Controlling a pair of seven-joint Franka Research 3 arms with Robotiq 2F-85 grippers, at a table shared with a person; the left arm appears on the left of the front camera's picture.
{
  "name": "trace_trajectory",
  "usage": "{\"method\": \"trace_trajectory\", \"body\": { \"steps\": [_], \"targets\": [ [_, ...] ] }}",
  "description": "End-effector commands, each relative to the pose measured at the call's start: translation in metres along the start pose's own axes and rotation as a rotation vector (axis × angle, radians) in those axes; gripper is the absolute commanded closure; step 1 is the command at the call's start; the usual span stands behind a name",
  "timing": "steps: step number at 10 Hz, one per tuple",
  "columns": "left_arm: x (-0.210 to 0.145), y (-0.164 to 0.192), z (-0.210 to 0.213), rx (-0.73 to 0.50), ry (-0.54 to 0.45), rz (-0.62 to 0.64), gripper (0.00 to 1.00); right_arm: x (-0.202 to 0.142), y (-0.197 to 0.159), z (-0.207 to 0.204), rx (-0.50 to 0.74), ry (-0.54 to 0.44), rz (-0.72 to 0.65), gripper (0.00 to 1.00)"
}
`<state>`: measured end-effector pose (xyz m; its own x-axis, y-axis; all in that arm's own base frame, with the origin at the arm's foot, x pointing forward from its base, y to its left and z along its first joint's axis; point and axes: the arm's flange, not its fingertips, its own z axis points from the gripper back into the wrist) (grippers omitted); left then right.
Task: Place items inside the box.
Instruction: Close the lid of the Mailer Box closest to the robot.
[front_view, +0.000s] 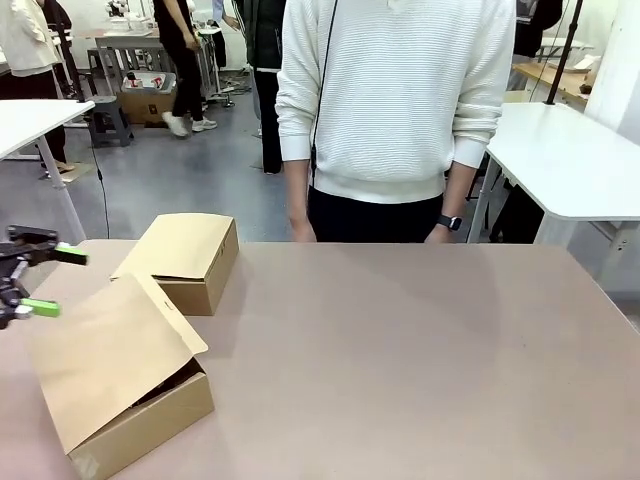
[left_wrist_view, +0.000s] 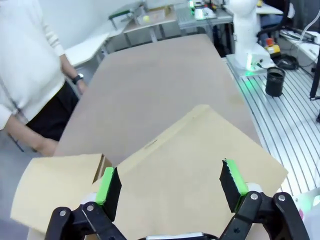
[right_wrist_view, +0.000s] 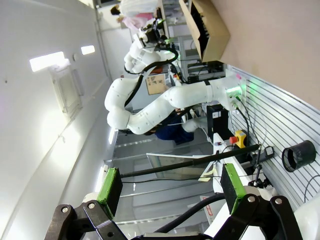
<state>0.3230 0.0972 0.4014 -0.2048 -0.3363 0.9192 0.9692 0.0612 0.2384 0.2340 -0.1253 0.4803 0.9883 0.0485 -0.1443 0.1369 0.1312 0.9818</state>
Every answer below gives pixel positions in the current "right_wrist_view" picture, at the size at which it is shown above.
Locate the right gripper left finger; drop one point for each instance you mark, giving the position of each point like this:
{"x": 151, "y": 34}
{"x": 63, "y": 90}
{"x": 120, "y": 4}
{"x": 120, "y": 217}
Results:
{"x": 111, "y": 190}

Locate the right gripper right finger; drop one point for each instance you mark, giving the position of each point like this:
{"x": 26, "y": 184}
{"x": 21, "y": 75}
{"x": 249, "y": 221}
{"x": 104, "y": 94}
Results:
{"x": 231, "y": 187}

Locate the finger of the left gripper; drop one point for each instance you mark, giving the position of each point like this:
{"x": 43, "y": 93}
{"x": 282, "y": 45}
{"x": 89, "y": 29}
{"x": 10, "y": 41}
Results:
{"x": 168, "y": 40}
{"x": 161, "y": 22}

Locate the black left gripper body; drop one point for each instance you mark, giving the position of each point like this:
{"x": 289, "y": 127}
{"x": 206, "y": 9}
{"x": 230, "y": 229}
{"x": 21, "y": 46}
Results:
{"x": 153, "y": 36}

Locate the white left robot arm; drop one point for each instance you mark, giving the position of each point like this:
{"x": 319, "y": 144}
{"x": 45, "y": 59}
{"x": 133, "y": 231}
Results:
{"x": 155, "y": 112}

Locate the cardboard box with short lid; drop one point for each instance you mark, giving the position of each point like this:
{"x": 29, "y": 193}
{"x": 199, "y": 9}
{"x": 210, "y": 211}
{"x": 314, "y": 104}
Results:
{"x": 215, "y": 37}

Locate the yellow emergency stop button box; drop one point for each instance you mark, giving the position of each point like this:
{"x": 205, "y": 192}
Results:
{"x": 240, "y": 138}

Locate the black control box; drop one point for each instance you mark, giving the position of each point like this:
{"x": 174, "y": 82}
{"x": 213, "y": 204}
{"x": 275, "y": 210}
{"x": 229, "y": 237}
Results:
{"x": 217, "y": 120}

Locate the person in pink and white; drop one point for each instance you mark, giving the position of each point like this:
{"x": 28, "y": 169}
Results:
{"x": 135, "y": 12}

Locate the brown paper poster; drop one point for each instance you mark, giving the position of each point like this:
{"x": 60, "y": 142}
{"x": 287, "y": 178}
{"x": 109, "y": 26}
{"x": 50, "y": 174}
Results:
{"x": 155, "y": 85}

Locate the long black tripod pole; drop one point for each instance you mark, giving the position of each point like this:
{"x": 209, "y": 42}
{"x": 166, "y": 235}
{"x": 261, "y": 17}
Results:
{"x": 187, "y": 163}

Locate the small ceiling light panel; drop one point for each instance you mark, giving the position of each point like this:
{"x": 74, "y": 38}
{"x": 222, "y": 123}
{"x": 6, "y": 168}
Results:
{"x": 87, "y": 50}

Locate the black cylinder cup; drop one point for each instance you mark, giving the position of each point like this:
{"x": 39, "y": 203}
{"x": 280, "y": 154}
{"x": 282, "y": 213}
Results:
{"x": 298, "y": 155}

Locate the person in blue clothes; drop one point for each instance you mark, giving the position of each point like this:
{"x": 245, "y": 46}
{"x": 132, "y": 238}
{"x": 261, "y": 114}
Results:
{"x": 172, "y": 132}

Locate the white ceiling air vent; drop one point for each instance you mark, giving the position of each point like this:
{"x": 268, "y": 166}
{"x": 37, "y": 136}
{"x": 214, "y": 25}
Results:
{"x": 66, "y": 92}

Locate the large ceiling light panel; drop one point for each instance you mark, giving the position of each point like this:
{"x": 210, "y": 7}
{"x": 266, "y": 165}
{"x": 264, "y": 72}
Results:
{"x": 46, "y": 61}

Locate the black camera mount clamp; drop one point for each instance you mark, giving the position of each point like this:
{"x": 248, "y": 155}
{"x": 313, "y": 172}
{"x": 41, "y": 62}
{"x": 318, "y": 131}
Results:
{"x": 260, "y": 160}

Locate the slotted aluminium base plate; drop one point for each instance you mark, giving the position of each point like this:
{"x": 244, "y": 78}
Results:
{"x": 275, "y": 120}

